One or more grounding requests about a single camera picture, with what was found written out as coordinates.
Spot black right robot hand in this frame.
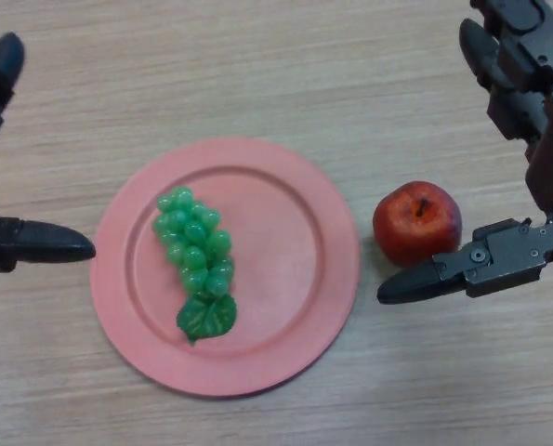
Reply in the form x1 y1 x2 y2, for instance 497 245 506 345
376 0 553 306

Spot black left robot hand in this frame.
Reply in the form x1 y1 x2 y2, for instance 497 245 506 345
0 31 97 274

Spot green plastic grape bunch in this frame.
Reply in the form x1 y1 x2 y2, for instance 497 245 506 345
151 184 239 348

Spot pink round plate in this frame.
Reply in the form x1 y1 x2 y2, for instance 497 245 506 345
89 137 362 399

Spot red apple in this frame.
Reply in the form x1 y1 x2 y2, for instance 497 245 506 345
372 179 463 269

